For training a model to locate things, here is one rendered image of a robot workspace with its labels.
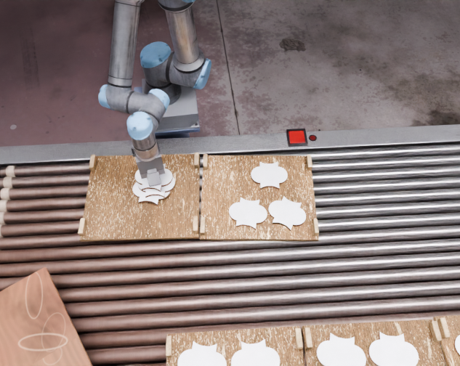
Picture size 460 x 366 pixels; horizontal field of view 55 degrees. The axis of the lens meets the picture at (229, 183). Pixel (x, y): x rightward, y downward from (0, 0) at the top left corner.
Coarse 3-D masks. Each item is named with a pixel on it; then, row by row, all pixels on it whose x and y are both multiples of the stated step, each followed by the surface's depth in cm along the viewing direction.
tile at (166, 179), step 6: (138, 174) 161; (162, 174) 161; (168, 174) 161; (138, 180) 160; (144, 180) 160; (162, 180) 160; (168, 180) 160; (144, 186) 158; (156, 186) 158; (162, 186) 159
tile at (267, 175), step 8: (256, 168) 166; (264, 168) 166; (272, 168) 166; (280, 168) 166; (256, 176) 165; (264, 176) 165; (272, 176) 165; (280, 176) 165; (264, 184) 163; (272, 184) 163
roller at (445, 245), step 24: (432, 240) 155; (456, 240) 155; (0, 264) 151; (24, 264) 150; (48, 264) 150; (72, 264) 150; (96, 264) 150; (120, 264) 150; (144, 264) 150; (168, 264) 151; (192, 264) 152
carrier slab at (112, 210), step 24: (96, 168) 168; (120, 168) 168; (168, 168) 168; (192, 168) 168; (96, 192) 162; (120, 192) 162; (192, 192) 162; (96, 216) 157; (120, 216) 157; (144, 216) 157; (168, 216) 157; (192, 216) 157; (96, 240) 154
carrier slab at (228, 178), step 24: (216, 168) 168; (240, 168) 168; (288, 168) 168; (216, 192) 162; (240, 192) 162; (264, 192) 162; (288, 192) 162; (312, 192) 162; (216, 216) 157; (312, 216) 157; (240, 240) 154; (264, 240) 154; (288, 240) 154; (312, 240) 154
